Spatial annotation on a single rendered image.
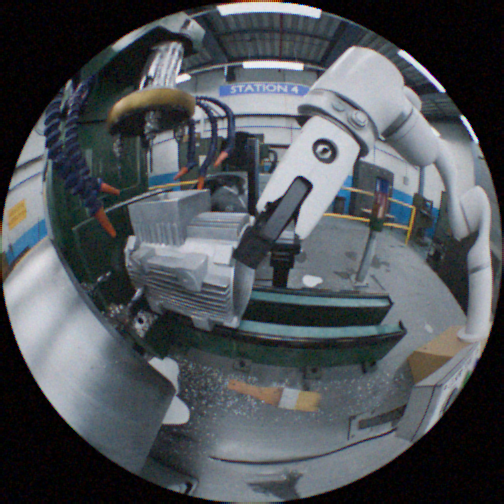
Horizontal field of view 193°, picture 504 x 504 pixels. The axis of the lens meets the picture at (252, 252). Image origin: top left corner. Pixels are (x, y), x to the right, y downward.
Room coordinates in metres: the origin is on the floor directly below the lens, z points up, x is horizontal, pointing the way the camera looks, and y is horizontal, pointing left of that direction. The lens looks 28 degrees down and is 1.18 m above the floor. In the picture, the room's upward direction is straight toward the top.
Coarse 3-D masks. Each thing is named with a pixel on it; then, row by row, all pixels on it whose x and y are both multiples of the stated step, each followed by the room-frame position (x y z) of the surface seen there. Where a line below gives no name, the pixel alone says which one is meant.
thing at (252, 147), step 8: (248, 144) 0.36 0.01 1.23; (256, 144) 0.36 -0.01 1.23; (248, 152) 0.36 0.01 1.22; (256, 152) 0.36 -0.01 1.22; (248, 160) 0.36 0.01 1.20; (256, 160) 0.36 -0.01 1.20; (248, 168) 0.36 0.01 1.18; (256, 168) 0.36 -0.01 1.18; (248, 176) 0.36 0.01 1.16; (256, 176) 0.36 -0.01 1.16; (248, 184) 0.36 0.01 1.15; (256, 184) 0.36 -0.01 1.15; (248, 192) 0.36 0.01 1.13; (256, 192) 0.36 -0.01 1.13; (248, 200) 0.36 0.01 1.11; (256, 200) 0.36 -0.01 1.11; (248, 208) 0.36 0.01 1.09; (256, 208) 0.36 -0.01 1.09; (256, 216) 0.36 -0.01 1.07
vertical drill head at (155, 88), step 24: (192, 24) 0.27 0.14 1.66; (168, 48) 0.24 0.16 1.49; (144, 72) 0.23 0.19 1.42; (168, 72) 0.25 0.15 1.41; (144, 96) 0.19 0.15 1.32; (168, 96) 0.22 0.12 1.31; (192, 96) 0.27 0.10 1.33; (120, 120) 0.20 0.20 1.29; (144, 120) 0.24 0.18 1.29; (168, 120) 0.29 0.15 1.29; (120, 144) 0.24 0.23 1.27; (144, 144) 0.31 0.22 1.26; (120, 168) 0.25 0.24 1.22
